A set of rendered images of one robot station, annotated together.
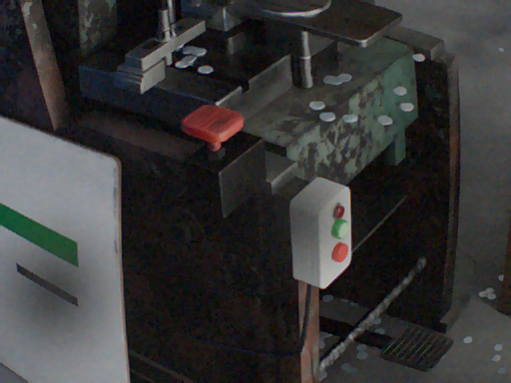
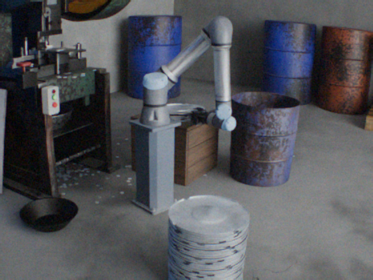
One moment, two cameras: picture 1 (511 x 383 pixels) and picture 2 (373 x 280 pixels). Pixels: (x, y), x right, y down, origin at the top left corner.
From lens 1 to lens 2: 0.98 m
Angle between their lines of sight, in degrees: 17
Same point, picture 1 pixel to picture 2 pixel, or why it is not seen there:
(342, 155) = (64, 92)
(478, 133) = not seen: hidden behind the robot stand
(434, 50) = (101, 70)
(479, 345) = (122, 177)
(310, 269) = (46, 108)
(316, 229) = (46, 95)
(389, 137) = (82, 95)
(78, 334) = not seen: outside the picture
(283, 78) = (51, 71)
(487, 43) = not seen: hidden behind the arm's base
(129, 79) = (10, 65)
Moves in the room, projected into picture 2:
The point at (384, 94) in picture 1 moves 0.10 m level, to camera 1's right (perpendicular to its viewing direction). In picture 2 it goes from (81, 80) to (98, 79)
